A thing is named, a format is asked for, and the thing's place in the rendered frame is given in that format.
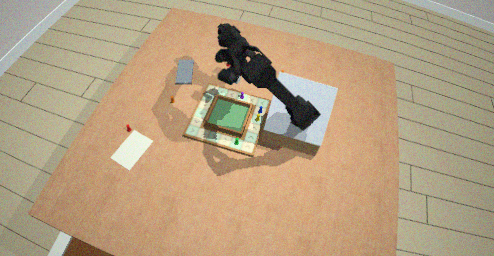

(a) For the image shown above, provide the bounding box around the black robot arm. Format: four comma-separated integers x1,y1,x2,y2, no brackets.
215,23,322,131

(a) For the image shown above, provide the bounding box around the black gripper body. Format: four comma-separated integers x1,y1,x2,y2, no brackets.
217,49,256,85

